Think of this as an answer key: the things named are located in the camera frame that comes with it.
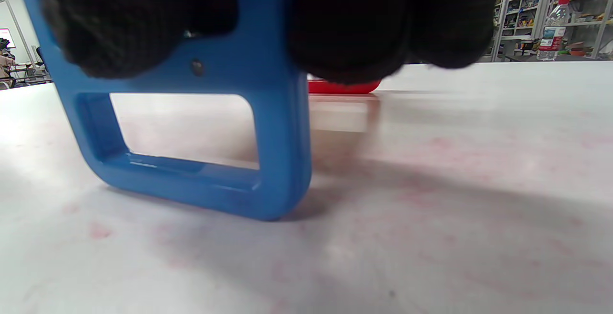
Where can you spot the person's right hand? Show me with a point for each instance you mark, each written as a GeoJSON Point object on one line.
{"type": "Point", "coordinates": [354, 22]}

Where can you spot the rainbow wooden hammer bench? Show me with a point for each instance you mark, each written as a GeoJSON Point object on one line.
{"type": "Point", "coordinates": [282, 127]}

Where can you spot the clear plastic water bottle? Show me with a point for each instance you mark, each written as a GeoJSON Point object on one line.
{"type": "Point", "coordinates": [553, 36]}

